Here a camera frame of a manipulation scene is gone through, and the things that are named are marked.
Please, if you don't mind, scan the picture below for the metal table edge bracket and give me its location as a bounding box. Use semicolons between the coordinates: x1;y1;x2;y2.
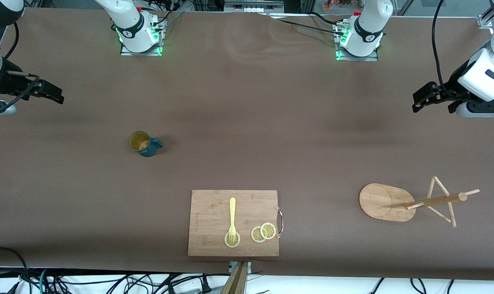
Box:
229;261;252;274

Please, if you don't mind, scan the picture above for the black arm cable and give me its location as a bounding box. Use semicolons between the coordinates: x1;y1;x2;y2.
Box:
432;0;456;99
0;22;40;116

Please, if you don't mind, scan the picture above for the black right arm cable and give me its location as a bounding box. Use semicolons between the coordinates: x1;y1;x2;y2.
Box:
0;22;40;116

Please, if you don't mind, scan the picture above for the dark teal mug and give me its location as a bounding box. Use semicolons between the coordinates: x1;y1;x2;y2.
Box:
129;131;164;158

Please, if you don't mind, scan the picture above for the bamboo cutting board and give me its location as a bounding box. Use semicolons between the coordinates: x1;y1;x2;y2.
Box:
187;189;280;257

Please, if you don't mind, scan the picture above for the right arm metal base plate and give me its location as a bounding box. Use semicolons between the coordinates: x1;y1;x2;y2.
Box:
120;18;165;57

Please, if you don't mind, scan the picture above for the wooden mug rack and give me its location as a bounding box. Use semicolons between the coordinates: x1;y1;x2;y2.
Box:
358;176;481;228

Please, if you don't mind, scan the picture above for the yellow plastic fork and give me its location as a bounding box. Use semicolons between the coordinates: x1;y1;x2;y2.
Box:
228;198;237;244

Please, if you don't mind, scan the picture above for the teal floor cable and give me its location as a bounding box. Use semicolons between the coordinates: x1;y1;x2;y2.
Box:
38;268;52;294

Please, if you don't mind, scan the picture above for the lemon slice under fork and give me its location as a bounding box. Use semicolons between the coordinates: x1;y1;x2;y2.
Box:
224;231;241;249

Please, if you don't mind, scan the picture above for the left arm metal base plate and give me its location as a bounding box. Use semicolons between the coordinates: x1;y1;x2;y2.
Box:
334;21;379;62

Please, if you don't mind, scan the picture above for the overlapping lemon slice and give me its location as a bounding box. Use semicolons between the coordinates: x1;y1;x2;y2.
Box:
260;222;277;241

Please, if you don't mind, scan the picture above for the wooden post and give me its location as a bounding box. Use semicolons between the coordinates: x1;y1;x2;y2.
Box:
220;261;249;294

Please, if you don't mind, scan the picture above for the brown table cover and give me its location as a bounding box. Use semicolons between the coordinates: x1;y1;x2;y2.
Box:
0;7;494;282

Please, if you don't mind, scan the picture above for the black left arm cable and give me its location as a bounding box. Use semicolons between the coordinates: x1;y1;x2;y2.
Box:
432;0;456;99

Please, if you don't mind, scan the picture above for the grey power strip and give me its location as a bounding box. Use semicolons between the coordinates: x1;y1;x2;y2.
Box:
224;0;285;13

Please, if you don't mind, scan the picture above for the black cable on table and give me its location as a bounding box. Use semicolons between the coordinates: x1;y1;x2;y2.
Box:
267;11;347;38

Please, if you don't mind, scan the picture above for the black looping floor cable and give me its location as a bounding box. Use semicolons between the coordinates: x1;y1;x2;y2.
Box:
0;247;32;294

